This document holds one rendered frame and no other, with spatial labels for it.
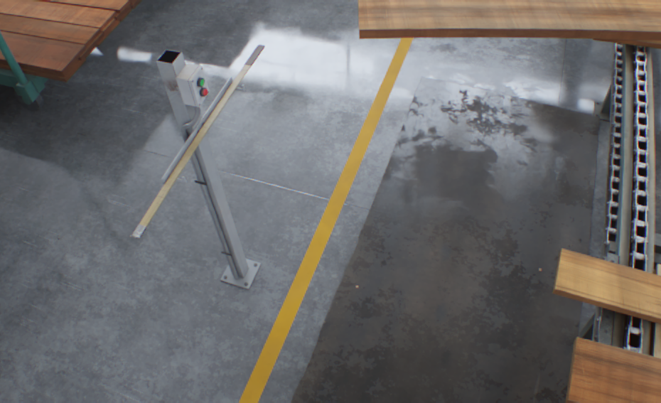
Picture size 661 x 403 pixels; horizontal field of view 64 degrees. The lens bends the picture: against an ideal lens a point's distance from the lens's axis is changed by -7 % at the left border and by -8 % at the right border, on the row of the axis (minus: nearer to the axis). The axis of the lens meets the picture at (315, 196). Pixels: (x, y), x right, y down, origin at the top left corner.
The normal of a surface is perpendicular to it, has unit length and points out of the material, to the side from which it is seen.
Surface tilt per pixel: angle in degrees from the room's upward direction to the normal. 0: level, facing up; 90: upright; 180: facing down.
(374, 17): 0
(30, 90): 90
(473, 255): 0
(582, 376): 0
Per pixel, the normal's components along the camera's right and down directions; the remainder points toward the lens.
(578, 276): -0.07, -0.60
